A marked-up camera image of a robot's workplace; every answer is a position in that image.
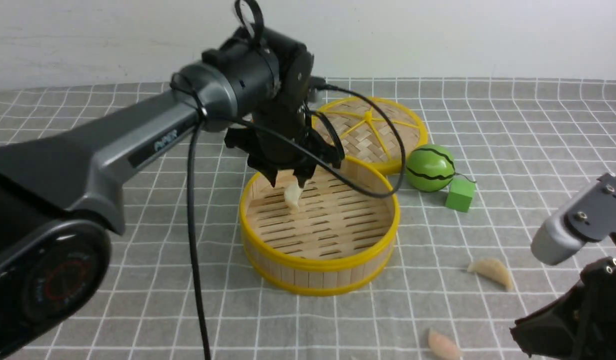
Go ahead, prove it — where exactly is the green cube block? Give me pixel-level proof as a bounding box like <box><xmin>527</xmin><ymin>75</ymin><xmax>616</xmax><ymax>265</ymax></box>
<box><xmin>445</xmin><ymin>178</ymin><xmax>476</xmax><ymax>213</ymax></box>

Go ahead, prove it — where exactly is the woven bamboo steamer lid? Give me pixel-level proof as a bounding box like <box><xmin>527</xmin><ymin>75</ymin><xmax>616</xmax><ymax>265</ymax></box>
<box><xmin>318</xmin><ymin>96</ymin><xmax>428</xmax><ymax>175</ymax></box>

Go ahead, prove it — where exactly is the bamboo steamer tray yellow rim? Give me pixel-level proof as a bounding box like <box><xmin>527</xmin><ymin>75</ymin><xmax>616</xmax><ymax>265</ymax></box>
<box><xmin>239</xmin><ymin>167</ymin><xmax>401</xmax><ymax>297</ymax></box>

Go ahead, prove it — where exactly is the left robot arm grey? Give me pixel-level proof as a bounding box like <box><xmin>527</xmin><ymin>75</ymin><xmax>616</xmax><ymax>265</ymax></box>
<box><xmin>0</xmin><ymin>28</ymin><xmax>344</xmax><ymax>360</ymax></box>

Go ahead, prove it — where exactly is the grey checked tablecloth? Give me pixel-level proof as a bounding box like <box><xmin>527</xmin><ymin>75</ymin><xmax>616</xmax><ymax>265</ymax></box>
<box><xmin>11</xmin><ymin>78</ymin><xmax>616</xmax><ymax>360</ymax></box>

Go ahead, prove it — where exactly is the green toy watermelon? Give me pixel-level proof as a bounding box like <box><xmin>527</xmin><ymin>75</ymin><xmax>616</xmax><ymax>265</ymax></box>
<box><xmin>405</xmin><ymin>143</ymin><xmax>455</xmax><ymax>193</ymax></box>

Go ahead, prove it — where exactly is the pinkish dumpling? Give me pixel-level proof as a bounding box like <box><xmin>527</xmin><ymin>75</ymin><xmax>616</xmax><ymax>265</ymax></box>
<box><xmin>427</xmin><ymin>328</ymin><xmax>463</xmax><ymax>360</ymax></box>

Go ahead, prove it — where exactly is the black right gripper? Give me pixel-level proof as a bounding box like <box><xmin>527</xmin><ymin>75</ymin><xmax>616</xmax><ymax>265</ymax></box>
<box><xmin>510</xmin><ymin>257</ymin><xmax>616</xmax><ymax>360</ymax></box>

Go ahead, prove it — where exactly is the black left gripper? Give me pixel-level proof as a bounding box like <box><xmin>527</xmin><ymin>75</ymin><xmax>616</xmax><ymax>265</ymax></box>
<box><xmin>225</xmin><ymin>45</ymin><xmax>345</xmax><ymax>189</ymax></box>

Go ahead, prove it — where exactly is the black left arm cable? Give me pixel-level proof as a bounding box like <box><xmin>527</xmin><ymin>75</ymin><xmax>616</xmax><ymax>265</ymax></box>
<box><xmin>171</xmin><ymin>0</ymin><xmax>406</xmax><ymax>360</ymax></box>

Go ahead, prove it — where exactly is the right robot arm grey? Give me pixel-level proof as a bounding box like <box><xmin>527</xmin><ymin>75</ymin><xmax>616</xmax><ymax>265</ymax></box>
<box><xmin>510</xmin><ymin>173</ymin><xmax>616</xmax><ymax>360</ymax></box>

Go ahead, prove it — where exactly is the white dumpling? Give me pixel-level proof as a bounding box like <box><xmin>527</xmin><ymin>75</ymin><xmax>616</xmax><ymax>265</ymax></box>
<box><xmin>283</xmin><ymin>178</ymin><xmax>303</xmax><ymax>214</ymax></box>
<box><xmin>466</xmin><ymin>257</ymin><xmax>514</xmax><ymax>292</ymax></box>

